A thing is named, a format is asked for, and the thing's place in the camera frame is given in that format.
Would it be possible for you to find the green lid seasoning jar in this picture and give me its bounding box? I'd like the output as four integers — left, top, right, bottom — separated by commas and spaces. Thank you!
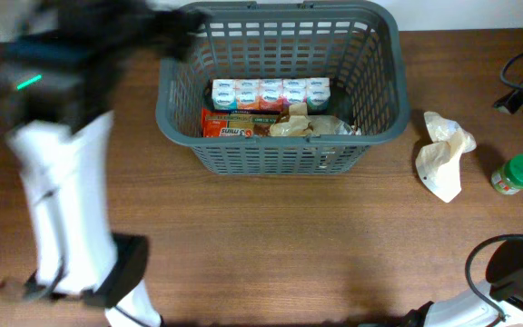
490, 154, 523, 195

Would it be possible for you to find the orange noodle packet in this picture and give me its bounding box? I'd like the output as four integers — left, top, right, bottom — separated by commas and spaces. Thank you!
202, 108, 278, 138

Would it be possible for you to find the white tissue pack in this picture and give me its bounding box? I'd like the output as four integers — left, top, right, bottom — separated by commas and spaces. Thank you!
211, 77, 331, 113

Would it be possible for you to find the brown white snack bag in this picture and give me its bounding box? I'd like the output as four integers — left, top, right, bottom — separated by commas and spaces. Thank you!
269, 103, 362, 137

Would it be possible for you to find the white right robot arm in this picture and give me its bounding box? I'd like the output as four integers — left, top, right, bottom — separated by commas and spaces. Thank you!
401, 112, 523, 326

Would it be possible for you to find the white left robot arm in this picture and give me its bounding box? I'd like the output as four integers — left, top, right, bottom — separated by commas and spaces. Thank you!
0, 1, 210, 326

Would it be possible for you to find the beige crumpled paper pouch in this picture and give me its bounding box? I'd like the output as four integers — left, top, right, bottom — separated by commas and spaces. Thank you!
415, 112, 477, 203

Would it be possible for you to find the grey plastic basket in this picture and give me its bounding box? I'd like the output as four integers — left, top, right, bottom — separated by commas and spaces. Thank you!
155, 1, 410, 174

